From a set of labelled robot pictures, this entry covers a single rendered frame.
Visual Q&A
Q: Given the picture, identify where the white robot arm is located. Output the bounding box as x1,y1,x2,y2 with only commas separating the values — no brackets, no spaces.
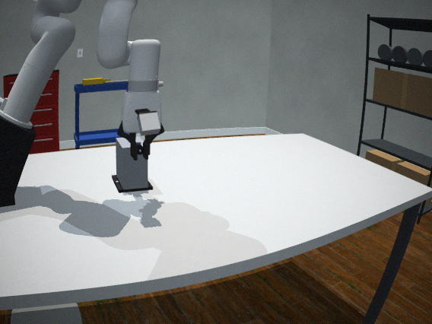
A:
0,0,163,136

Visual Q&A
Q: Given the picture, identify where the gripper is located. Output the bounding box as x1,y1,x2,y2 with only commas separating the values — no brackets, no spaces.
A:
117,90,164,160

